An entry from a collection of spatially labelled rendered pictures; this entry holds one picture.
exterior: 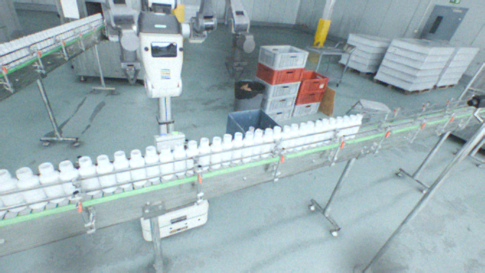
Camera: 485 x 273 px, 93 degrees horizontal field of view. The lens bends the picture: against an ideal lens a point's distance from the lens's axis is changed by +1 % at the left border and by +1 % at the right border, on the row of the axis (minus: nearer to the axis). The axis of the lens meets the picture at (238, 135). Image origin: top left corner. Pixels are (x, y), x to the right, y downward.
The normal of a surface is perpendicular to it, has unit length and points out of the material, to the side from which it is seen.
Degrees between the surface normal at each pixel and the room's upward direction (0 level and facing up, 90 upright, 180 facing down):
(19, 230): 90
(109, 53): 90
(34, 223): 90
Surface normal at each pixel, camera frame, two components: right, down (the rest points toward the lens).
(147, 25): 0.44, 0.53
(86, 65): 0.14, 0.55
